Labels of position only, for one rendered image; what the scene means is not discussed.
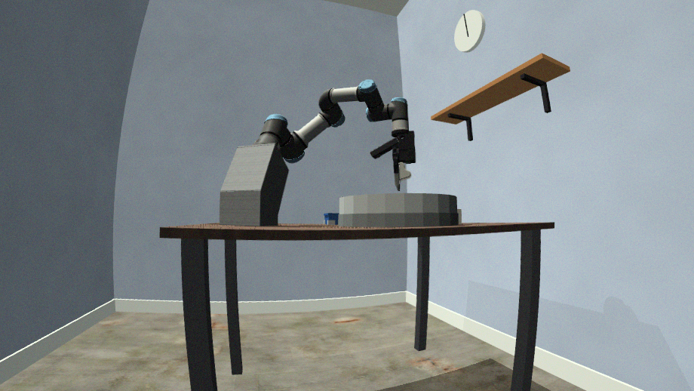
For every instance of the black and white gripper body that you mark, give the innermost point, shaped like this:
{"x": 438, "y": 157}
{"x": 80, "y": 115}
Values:
{"x": 408, "y": 143}

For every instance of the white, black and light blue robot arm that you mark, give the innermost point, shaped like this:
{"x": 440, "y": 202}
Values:
{"x": 292, "y": 145}

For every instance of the blue crate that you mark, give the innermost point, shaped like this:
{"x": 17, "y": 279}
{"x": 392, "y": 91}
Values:
{"x": 331, "y": 218}

